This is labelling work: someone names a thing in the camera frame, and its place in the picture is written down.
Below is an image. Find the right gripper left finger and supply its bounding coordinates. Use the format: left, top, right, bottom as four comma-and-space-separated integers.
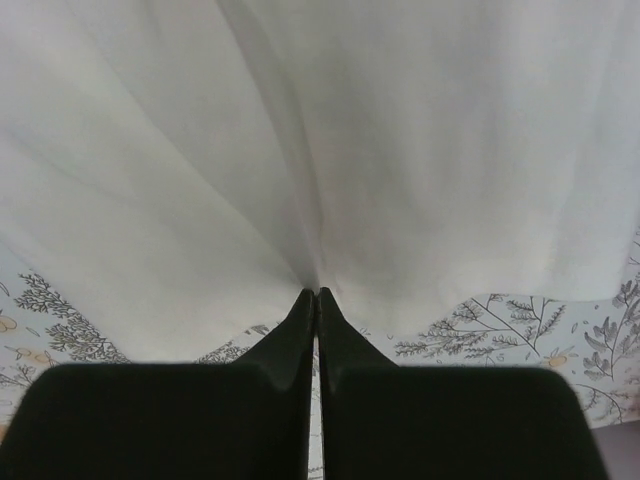
1, 290, 315, 479

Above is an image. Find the floral patterned table mat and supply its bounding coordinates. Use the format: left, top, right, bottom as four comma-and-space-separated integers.
1, 250, 639, 479

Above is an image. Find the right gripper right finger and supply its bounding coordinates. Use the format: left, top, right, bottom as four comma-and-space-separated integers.
317, 289, 608, 480

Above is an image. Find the white t shirt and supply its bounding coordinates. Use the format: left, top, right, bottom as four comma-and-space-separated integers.
1, 1, 639, 361

